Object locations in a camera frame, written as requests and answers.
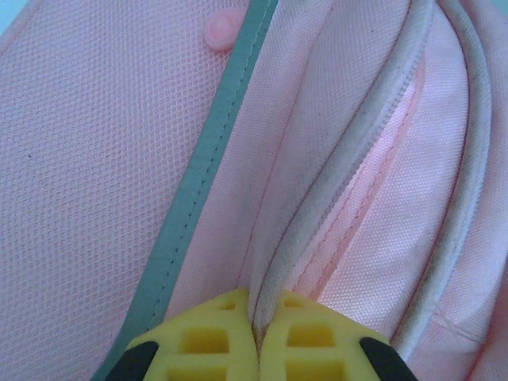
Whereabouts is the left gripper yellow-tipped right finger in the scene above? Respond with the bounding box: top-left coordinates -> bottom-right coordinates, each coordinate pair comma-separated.
258,288 -> 422,381

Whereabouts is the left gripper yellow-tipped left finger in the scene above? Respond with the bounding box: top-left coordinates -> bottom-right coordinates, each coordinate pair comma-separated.
90,287 -> 262,381

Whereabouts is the pink student backpack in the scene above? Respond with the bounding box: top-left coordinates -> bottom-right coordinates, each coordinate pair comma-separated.
0,0 -> 508,381

